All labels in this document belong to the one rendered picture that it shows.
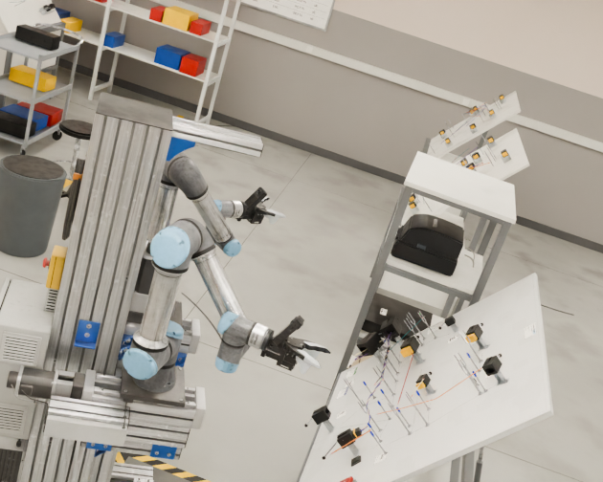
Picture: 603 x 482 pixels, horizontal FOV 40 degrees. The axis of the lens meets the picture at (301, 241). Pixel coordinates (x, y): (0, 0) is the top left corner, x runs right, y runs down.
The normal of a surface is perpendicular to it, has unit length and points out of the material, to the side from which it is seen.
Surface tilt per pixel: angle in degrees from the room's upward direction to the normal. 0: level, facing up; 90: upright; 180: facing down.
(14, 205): 94
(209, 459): 0
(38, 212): 94
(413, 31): 90
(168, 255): 83
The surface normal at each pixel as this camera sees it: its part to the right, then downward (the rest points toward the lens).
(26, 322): 0.29, -0.88
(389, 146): -0.18, 0.32
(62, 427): 0.14, 0.42
